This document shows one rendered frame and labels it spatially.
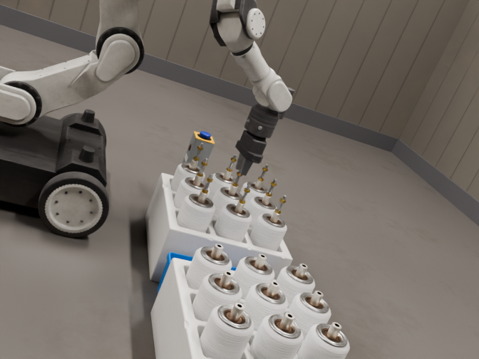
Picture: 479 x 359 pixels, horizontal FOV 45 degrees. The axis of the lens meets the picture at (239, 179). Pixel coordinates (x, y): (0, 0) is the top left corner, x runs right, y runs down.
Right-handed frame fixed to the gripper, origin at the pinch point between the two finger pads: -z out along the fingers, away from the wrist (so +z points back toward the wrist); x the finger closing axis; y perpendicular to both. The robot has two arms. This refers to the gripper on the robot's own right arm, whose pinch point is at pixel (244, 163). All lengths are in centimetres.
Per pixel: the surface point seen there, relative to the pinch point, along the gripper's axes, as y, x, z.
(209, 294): 26, -53, -12
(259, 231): -5.0, -15.6, -14.5
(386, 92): -213, 209, 8
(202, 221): 13.2, -14.0, -15.1
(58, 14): 29, 246, -19
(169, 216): 21.0, -8.3, -18.1
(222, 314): 27, -62, -11
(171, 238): 21.4, -15.8, -21.0
